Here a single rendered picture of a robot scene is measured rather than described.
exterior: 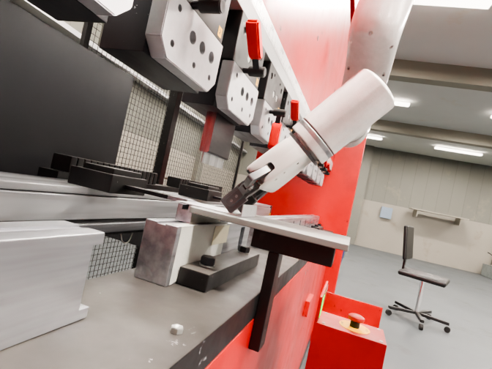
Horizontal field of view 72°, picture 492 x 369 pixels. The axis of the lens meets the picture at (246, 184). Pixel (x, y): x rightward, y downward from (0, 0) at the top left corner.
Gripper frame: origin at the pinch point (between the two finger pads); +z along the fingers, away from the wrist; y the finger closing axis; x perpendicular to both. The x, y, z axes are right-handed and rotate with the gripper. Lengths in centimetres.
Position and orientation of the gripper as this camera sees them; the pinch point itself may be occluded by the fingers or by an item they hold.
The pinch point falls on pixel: (238, 201)
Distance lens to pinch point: 62.9
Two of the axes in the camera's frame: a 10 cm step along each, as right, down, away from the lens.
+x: 5.8, 7.8, -2.5
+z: -7.6, 6.2, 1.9
